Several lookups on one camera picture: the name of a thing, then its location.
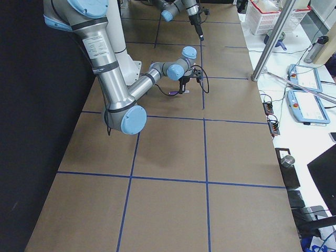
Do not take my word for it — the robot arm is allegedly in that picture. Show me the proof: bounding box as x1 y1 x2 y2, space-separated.
43 1 197 134
149 0 204 41

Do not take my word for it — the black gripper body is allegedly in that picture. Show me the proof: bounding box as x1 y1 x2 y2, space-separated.
189 13 204 40
179 71 192 92

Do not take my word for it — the black orange usb hub lower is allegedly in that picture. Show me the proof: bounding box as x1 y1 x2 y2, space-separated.
267 119 280 137

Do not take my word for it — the lower blue teach pendant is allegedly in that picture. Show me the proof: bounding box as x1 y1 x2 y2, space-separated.
287 90 330 124

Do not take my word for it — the black orange usb hub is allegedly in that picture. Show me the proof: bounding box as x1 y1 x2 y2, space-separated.
267 119 280 137
262 101 274 115

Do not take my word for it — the white camera stand post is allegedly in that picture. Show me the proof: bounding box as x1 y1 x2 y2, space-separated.
106 0 142 86

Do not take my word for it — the upper blue teach pendant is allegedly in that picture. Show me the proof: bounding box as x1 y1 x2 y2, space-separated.
288 64 323 92

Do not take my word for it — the purple highlighter pen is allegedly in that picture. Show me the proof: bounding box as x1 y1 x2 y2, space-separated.
169 90 190 96

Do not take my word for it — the blue teach pendant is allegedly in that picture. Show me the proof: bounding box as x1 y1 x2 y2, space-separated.
287 90 330 124
288 64 323 92

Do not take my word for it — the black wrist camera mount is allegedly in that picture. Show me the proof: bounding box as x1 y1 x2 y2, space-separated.
191 68 203 83
200 8 210 16

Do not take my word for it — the white plastic basket red rim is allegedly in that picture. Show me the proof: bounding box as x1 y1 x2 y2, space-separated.
245 1 311 35

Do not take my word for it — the metal cup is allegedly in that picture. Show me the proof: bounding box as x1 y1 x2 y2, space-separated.
280 155 295 168

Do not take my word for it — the blue saucepan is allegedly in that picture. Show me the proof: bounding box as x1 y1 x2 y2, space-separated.
264 29 287 50

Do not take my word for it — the aluminium frame post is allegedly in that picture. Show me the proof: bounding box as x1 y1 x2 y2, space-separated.
251 0 296 81

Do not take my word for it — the black camera cable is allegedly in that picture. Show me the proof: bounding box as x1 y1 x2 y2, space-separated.
104 67 210 137

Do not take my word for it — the black monitor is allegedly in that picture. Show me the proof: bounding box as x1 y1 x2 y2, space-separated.
308 149 336 215

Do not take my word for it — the black orange usb hub upper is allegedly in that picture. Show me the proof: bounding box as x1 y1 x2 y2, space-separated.
262 101 274 115

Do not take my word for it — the grey water bottle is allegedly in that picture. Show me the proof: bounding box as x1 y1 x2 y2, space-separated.
303 35 329 64

